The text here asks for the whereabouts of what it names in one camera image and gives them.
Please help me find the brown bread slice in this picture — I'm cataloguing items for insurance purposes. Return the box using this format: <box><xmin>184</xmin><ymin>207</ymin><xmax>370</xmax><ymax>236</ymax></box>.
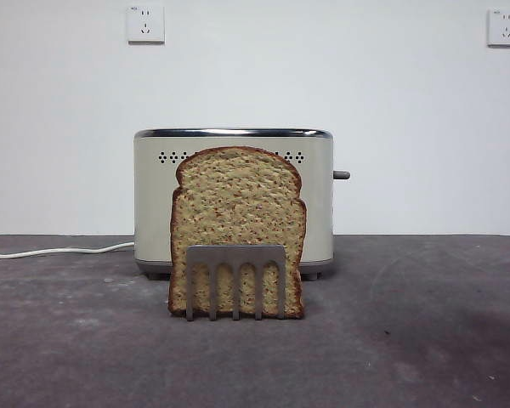
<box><xmin>167</xmin><ymin>146</ymin><xmax>308</xmax><ymax>320</ymax></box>

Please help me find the steel toast rack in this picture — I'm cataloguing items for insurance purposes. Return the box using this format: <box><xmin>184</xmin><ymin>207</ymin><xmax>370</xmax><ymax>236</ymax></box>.
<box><xmin>185</xmin><ymin>245</ymin><xmax>286</xmax><ymax>322</ymax></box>

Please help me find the cream steel toaster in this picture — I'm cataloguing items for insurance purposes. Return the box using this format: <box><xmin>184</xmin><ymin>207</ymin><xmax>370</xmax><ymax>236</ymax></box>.
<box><xmin>133</xmin><ymin>127</ymin><xmax>335</xmax><ymax>281</ymax></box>

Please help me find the white wall socket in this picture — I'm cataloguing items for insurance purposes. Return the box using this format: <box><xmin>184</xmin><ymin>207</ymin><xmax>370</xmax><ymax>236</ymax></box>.
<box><xmin>127</xmin><ymin>5</ymin><xmax>166</xmax><ymax>45</ymax></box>
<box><xmin>486</xmin><ymin>8</ymin><xmax>510</xmax><ymax>48</ymax></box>

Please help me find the white power cable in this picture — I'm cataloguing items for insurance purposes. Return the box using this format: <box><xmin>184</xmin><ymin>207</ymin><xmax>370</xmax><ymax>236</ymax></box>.
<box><xmin>0</xmin><ymin>241</ymin><xmax>136</xmax><ymax>259</ymax></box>

